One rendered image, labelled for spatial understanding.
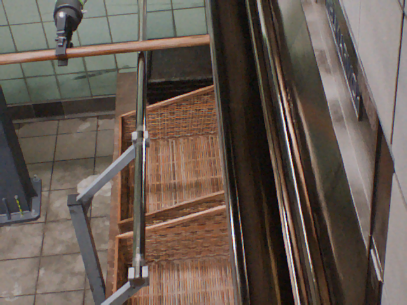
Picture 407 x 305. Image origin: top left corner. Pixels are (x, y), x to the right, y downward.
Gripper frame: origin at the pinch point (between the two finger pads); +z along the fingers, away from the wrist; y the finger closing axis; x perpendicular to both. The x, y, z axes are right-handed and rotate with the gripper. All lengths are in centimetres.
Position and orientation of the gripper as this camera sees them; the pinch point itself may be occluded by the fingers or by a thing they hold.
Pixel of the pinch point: (62, 53)
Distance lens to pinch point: 255.5
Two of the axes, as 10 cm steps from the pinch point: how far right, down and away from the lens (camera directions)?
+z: 0.4, 6.6, -7.5
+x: -10.0, 0.9, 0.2
